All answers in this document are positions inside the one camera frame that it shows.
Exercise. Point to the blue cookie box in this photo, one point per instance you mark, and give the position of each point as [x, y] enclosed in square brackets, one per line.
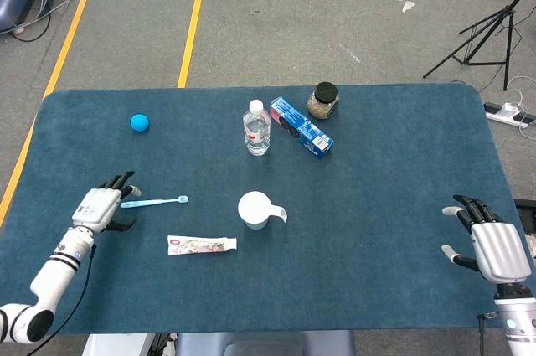
[301, 125]

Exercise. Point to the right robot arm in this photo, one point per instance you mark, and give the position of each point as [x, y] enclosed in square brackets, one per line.
[517, 326]

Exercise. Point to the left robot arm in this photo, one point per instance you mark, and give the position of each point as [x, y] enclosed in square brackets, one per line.
[54, 272]

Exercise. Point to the glass jar black lid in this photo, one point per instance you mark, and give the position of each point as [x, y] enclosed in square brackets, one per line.
[323, 104]

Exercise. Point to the blue carpet table cover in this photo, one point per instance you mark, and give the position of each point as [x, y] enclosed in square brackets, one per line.
[377, 205]

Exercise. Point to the black tripod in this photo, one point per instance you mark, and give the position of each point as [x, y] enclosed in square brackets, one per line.
[509, 11]

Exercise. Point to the clear plastic water bottle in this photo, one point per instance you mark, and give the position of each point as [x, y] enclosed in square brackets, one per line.
[256, 130]

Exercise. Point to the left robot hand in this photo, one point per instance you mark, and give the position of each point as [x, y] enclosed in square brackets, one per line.
[94, 209]

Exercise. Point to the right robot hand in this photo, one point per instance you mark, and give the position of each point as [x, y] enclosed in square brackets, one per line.
[498, 251]

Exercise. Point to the floral toothpaste tube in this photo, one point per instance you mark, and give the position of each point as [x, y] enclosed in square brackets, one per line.
[197, 245]

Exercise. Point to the short yellow floor tape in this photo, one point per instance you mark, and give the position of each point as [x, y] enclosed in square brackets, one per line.
[190, 37]

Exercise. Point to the long yellow floor tape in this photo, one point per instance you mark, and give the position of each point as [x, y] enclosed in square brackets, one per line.
[75, 17]

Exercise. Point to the light blue toothbrush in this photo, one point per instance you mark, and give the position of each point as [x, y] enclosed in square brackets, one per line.
[159, 202]

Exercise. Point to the black equipment piece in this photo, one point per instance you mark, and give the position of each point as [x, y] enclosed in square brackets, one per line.
[527, 207]

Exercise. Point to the white power strip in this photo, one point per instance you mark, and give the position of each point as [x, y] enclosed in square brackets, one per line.
[502, 113]

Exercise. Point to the white paper scrap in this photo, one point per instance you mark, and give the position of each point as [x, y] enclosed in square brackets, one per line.
[407, 6]

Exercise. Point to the blue ball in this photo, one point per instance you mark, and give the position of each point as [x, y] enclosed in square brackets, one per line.
[139, 123]

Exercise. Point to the robot torso base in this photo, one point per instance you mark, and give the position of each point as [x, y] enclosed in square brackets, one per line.
[259, 345]

